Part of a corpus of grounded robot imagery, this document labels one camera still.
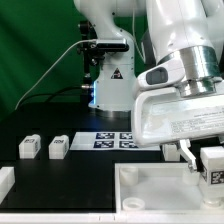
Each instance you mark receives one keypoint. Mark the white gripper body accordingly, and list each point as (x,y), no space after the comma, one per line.
(162,116)

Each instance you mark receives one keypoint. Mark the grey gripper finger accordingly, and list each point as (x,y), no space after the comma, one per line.
(184,150)

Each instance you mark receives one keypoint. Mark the white square tabletop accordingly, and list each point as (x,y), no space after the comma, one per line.
(147,187)

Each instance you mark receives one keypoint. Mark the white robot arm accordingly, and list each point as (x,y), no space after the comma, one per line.
(188,30)

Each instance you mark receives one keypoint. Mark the white tag sheet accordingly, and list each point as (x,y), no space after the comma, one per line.
(106,141)

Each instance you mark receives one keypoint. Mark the white obstacle block left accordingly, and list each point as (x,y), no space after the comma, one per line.
(7,180)

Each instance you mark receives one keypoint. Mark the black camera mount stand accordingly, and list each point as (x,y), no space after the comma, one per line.
(88,50)

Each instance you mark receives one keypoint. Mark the white front rail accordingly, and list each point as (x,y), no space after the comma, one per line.
(109,219)

